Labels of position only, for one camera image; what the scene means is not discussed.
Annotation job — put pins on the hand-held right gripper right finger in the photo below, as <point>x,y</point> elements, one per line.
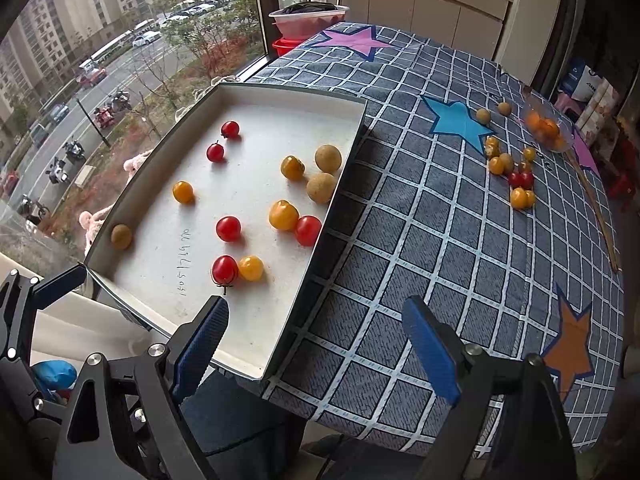
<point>430,345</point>

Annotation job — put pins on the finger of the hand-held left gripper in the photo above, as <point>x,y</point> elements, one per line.
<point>25,390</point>
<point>57,280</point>

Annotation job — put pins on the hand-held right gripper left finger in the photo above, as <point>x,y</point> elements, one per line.
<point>200,345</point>

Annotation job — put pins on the olive tomato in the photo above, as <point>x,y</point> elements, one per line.
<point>121,236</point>

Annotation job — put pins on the red cherry tomato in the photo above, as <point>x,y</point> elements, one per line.
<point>230,129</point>
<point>224,270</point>
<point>527,179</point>
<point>228,228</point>
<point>515,179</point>
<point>308,230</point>
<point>215,152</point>

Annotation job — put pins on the white rectangular tray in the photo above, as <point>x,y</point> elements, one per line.
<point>150,270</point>

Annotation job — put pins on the yellow cherry tomato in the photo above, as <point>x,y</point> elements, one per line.
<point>292,167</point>
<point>183,191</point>
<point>283,215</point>
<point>250,267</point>

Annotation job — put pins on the brown longan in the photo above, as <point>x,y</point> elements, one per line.
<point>482,116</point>
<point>507,161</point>
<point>504,108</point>
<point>328,157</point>
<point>320,187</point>

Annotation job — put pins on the blue plastic bag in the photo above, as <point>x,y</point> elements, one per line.
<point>52,375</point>

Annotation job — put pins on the pink plush toy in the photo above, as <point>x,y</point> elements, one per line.
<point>90,225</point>
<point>134,164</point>

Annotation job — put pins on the grey checked star tablecloth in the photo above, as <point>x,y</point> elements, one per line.
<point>400,235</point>

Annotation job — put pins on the pile of yellow tomatoes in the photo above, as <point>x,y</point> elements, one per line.
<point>519,198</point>

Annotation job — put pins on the clear glass bowl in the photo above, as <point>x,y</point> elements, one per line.
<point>562,140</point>

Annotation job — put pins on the orange mandarin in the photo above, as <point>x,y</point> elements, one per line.
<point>534,121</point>
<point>550,129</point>

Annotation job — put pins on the pink plastic stool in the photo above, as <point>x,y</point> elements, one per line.
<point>567,103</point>

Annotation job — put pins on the patterned paper package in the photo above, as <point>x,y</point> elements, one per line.
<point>597,110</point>

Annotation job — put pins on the white blue shopping bag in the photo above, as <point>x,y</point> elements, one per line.
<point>580,77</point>

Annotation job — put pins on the red plastic bowl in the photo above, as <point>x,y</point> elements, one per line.
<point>282,46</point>

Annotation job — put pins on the white cabinet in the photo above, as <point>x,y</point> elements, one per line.
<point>435,10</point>

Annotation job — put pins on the pink plastic container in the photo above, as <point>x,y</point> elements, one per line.
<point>310,27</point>

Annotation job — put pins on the dark cloth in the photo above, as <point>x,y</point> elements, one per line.
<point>307,8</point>

